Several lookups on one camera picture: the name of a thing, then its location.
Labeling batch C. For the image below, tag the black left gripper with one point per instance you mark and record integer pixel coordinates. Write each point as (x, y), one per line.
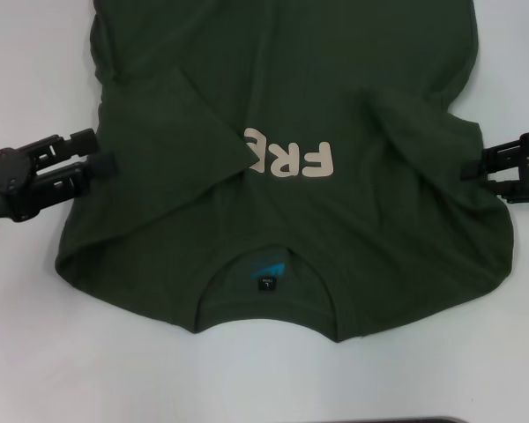
(6, 185)

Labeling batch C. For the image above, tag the dark green FREE! t-shirt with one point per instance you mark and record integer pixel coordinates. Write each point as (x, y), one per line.
(291, 88)

